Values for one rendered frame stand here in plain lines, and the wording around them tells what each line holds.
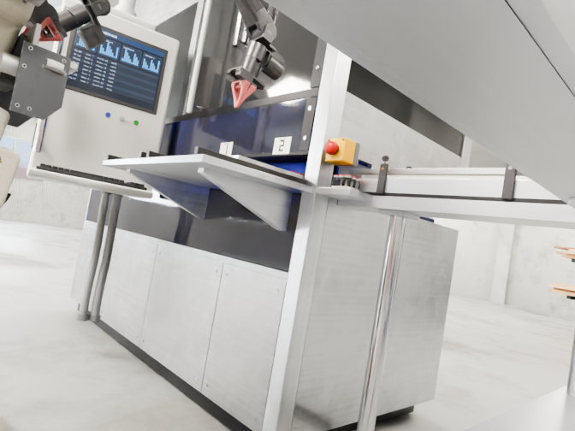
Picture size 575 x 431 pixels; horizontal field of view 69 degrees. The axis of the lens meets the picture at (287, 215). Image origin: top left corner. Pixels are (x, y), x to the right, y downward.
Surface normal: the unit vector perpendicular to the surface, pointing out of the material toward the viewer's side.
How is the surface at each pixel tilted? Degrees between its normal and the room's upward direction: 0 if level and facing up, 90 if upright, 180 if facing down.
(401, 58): 180
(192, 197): 90
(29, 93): 90
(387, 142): 90
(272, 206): 90
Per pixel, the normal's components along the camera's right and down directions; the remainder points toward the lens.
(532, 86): -0.17, 0.98
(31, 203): 0.85, 0.11
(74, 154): 0.53, 0.04
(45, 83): 0.69, 0.08
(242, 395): -0.72, -0.16
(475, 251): -0.50, -0.13
